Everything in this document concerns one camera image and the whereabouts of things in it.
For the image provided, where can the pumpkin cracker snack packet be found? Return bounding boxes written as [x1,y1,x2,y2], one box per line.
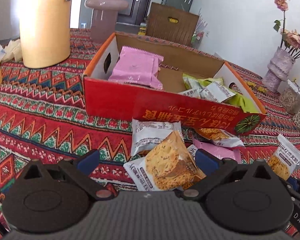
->
[141,131,206,191]

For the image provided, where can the green white snack packet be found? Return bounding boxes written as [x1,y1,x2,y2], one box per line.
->
[179,73,258,113]

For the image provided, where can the cracker packet near box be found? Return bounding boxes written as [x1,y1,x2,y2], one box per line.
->
[196,128,244,148]

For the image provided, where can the white cracker snack packet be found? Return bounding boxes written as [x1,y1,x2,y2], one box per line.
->
[123,157,154,191]

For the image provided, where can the cracker packet right side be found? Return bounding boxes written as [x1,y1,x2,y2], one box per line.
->
[267,134,300,180]

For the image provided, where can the patterned red tablecloth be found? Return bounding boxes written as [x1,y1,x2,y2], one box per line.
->
[0,27,300,240]

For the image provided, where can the white grey snack packet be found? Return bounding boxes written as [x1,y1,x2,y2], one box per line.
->
[130,119,183,157]

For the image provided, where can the white snack packet in box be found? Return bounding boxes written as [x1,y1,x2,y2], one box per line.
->
[199,82,236,103]

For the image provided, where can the fallen yellow petals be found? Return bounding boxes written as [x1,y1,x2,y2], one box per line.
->
[245,81,268,95]

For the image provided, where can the red cardboard pumpkin box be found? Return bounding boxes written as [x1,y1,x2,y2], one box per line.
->
[83,32,266,135]

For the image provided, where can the pink snack packet stack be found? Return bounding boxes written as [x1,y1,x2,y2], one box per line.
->
[108,46,164,90]

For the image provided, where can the textured lilac vase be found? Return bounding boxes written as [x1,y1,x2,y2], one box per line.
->
[262,47,295,93]

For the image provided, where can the crumpled tissue paper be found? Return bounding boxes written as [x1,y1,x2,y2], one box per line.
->
[0,39,23,63]

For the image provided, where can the dried pink roses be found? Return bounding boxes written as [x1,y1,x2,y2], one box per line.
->
[273,0,300,61]

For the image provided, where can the yellow thermos jug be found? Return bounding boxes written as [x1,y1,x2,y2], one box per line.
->
[18,0,71,69]

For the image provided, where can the dark brown door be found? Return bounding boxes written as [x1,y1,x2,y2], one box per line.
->
[117,0,150,25]

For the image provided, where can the smooth pink ring vase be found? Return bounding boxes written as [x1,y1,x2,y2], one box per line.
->
[84,0,129,43]

